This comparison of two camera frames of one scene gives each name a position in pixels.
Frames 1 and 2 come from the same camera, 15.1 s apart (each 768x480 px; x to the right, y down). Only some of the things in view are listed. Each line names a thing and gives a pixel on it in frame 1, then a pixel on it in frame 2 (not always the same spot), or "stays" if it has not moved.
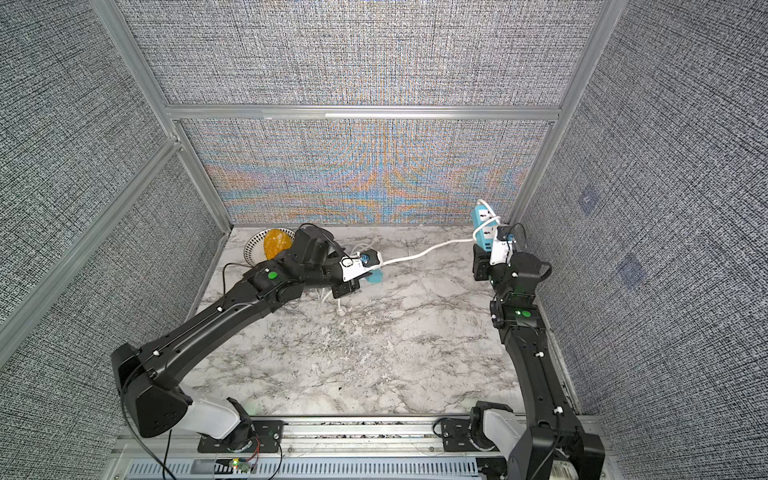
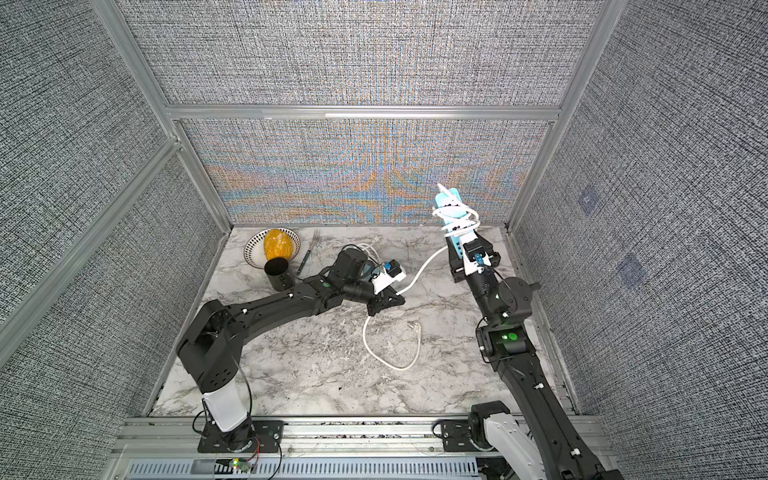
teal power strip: [480, 216] to [452, 208]
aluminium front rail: [343, 436] stays
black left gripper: [348, 287] to [382, 299]
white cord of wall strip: [473, 236] to [442, 210]
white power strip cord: [363, 246] stays
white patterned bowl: [254, 247] stays
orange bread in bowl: [275, 242] stays
